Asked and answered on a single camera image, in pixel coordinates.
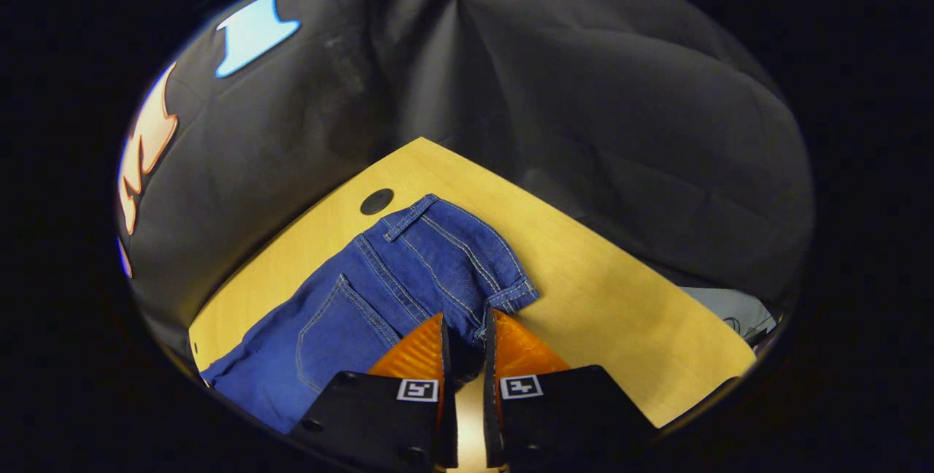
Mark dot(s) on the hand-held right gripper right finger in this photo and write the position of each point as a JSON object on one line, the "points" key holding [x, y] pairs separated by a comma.
{"points": [[562, 407]]}

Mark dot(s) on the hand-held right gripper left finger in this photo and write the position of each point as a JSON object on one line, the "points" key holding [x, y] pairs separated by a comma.
{"points": [[387, 414]]}

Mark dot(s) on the blue denim jeans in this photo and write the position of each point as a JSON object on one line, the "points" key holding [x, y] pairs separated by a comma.
{"points": [[365, 298]]}

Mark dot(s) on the black round table grommet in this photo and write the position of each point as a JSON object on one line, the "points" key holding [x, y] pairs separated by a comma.
{"points": [[376, 201]]}

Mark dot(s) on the black backdrop cloth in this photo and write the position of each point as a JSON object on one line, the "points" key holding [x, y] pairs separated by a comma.
{"points": [[584, 93]]}

